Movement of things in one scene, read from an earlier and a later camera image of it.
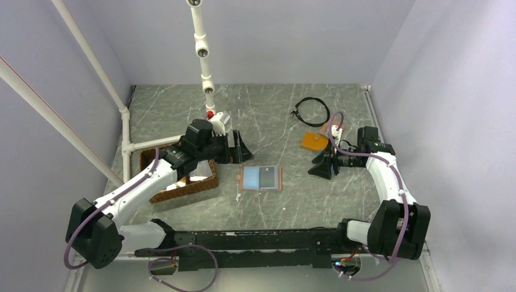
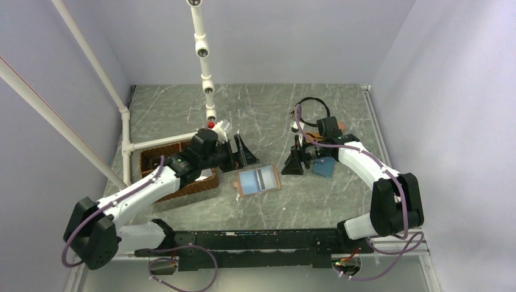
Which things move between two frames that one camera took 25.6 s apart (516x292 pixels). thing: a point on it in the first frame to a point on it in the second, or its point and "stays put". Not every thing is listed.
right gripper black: x=323 y=170 to x=292 y=165
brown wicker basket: x=202 y=177 stays put
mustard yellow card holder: x=314 y=140 stays put
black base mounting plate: x=314 y=246 stays put
